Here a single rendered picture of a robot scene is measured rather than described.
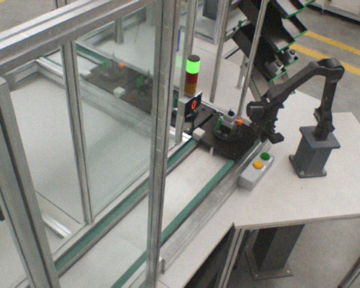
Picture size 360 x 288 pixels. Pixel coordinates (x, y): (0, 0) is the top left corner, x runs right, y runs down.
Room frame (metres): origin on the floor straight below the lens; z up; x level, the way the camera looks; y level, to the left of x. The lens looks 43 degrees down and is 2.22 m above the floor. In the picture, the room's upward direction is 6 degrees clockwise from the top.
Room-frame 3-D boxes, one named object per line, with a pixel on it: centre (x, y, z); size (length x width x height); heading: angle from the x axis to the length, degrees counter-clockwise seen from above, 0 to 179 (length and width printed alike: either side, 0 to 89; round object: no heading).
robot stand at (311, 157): (1.41, -0.62, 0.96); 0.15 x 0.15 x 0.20; 14
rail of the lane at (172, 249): (1.15, -0.20, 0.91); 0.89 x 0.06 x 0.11; 149
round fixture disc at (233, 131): (1.46, -0.21, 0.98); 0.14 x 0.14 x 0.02
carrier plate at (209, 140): (1.46, -0.21, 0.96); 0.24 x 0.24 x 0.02; 59
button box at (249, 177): (1.28, -0.35, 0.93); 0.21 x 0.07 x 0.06; 149
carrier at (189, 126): (1.60, 0.01, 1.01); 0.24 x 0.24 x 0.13; 59
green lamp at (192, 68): (1.36, -0.01, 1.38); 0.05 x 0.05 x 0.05
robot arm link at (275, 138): (1.36, -0.36, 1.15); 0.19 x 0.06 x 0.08; 31
